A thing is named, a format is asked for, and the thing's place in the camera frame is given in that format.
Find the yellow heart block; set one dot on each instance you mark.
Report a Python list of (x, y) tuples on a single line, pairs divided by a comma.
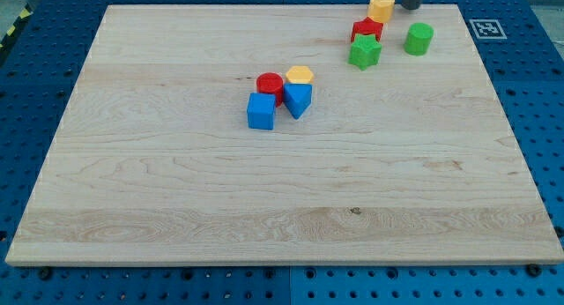
[(381, 10)]

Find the blue cube block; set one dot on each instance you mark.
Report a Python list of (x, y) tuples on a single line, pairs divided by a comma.
[(261, 111)]

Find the blue triangle block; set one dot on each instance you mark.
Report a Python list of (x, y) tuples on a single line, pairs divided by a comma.
[(297, 98)]

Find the red cylinder block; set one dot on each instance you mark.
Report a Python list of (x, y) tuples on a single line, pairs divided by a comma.
[(271, 83)]

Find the yellow hexagon block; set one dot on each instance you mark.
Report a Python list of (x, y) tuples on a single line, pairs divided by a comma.
[(299, 74)]

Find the green star block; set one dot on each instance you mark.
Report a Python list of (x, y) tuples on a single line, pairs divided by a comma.
[(365, 51)]

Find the light wooden board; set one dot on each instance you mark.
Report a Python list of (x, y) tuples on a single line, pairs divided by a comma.
[(409, 162)]

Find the red star block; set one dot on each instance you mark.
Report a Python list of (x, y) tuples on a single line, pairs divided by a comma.
[(367, 26)]

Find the green cylinder block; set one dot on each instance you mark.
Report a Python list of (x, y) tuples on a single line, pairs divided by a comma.
[(418, 39)]

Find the white fiducial marker tag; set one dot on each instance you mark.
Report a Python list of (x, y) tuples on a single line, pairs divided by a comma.
[(487, 29)]

